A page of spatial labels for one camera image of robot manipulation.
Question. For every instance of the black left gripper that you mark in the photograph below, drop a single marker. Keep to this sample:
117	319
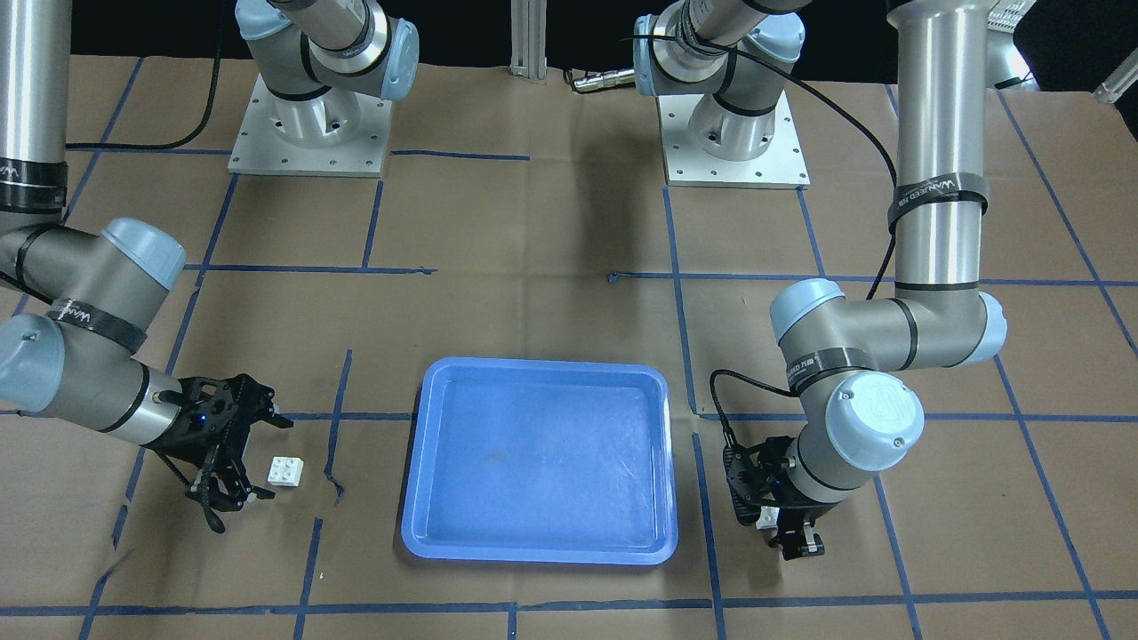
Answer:
802	519

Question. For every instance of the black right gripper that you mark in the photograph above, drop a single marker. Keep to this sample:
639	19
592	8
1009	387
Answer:
193	446

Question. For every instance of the white building block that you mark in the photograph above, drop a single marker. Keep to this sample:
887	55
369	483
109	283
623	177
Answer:
768	518
285	471

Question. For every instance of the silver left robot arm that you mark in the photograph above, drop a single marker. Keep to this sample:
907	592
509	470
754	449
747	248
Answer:
840	353

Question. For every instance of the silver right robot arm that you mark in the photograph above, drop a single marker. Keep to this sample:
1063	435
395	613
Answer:
330	73

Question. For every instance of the blue plastic tray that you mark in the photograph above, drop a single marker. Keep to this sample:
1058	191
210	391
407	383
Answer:
541	462

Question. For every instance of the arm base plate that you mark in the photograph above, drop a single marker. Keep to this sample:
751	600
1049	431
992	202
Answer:
733	133
338	134

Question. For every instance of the aluminium frame post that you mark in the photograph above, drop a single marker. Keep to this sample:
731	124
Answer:
527	28

